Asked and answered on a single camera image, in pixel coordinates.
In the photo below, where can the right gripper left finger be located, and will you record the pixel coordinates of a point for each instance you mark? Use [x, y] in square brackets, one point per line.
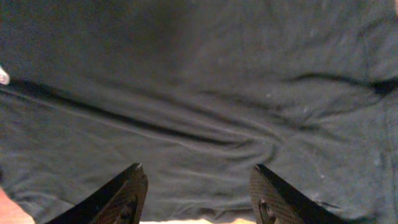
[120, 201]

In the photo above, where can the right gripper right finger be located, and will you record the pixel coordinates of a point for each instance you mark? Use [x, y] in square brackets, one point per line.
[275, 201]

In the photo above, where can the black Nike t-shirt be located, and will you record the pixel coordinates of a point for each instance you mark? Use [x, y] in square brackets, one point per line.
[199, 92]

